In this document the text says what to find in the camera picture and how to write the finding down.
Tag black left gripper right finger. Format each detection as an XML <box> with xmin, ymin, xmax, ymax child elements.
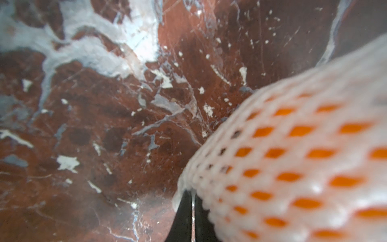
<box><xmin>194</xmin><ymin>195</ymin><xmax>220</xmax><ymax>242</ymax></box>

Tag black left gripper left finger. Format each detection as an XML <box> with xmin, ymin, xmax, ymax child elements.
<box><xmin>165</xmin><ymin>191</ymin><xmax>192</xmax><ymax>242</ymax></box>

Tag netted orange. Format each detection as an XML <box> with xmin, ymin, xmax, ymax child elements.
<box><xmin>172</xmin><ymin>34</ymin><xmax>387</xmax><ymax>242</ymax></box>

